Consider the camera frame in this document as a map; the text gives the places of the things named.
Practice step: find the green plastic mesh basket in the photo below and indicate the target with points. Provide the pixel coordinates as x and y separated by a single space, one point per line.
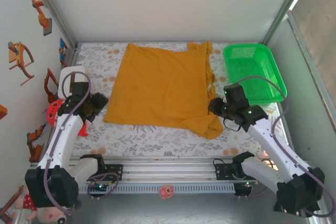
252 66

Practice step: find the mustard yellow printed t-shirt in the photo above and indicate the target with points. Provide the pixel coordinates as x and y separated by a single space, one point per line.
157 85

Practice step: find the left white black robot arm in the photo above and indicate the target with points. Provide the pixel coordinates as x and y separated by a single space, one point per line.
60 140

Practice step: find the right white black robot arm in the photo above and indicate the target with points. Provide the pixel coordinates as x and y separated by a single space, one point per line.
270 145

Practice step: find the white tissue box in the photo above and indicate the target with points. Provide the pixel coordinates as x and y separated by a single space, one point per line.
64 77

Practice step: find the red plastic object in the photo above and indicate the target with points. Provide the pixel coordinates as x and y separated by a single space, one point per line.
52 111

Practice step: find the floral patterned table mat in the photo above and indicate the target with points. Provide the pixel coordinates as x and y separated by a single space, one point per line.
157 145

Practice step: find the small circuit board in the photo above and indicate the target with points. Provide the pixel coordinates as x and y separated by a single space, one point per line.
248 183
98 187

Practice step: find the small pink round toy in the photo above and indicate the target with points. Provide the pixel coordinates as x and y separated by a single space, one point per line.
166 192

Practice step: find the blue orange tower wall sticker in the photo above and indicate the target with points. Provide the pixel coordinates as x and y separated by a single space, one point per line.
62 51

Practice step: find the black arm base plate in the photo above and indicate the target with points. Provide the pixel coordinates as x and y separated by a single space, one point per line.
115 171
223 171

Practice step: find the orange claw machine wall sticker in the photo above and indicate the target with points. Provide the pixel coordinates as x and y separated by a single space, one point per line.
18 56

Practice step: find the aluminium rail base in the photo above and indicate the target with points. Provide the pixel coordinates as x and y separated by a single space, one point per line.
168 171

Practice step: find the aluminium frame post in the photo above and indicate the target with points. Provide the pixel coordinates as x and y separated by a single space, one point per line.
286 6
52 9

